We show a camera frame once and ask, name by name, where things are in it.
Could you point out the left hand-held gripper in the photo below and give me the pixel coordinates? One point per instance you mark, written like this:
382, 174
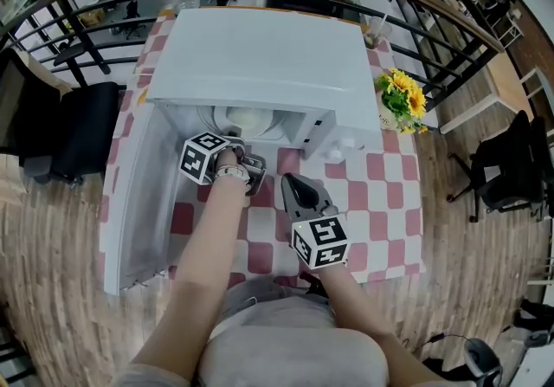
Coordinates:
201, 158

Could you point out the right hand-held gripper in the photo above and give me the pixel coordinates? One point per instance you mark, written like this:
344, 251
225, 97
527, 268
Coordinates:
322, 238

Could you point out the white plate of food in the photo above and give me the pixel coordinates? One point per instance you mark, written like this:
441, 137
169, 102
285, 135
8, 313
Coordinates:
244, 117

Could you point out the white microwave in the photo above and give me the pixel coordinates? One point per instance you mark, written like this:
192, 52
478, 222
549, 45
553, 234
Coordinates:
259, 56

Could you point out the person's right forearm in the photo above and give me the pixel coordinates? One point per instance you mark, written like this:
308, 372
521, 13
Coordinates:
359, 311

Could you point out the person's left forearm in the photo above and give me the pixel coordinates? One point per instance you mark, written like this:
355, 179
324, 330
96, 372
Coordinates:
203, 255

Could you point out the person's left hand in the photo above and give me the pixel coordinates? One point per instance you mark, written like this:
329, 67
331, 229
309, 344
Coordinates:
227, 157

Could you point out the red and white checkered tablecloth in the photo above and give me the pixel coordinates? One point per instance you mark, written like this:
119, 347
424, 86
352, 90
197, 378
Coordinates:
381, 199

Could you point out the sunflower bouquet in white pot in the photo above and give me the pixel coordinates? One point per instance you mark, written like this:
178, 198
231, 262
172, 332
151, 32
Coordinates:
402, 95

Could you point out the person's grey shirt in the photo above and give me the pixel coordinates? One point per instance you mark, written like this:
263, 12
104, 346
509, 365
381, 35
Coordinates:
294, 346

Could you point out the black padded chair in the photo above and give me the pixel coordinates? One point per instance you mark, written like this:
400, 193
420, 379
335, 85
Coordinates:
73, 130

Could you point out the clear plastic cup with straw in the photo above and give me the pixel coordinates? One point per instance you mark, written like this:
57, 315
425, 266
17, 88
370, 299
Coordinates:
375, 32

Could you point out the black office chair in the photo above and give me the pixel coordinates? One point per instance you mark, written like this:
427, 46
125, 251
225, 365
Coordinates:
510, 169

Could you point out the white table with wooden top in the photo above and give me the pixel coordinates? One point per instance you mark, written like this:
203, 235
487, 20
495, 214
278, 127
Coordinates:
502, 91

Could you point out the black round device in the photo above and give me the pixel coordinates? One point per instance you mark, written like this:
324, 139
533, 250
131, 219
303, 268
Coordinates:
482, 361

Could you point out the black railing with wooden rail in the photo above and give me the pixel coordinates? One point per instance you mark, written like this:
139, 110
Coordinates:
437, 8

